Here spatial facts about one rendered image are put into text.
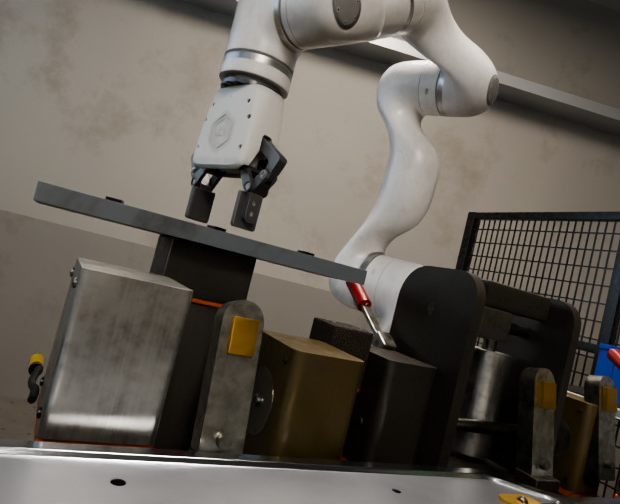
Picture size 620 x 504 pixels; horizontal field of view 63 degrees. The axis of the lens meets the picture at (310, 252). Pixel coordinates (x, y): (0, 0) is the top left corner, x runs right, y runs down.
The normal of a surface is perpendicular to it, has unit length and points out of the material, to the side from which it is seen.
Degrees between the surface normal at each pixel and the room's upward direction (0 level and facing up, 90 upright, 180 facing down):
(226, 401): 78
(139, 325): 90
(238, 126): 90
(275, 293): 90
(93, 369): 90
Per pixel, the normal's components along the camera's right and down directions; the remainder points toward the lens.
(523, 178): 0.13, -0.02
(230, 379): 0.49, -0.14
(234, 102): -0.61, -0.23
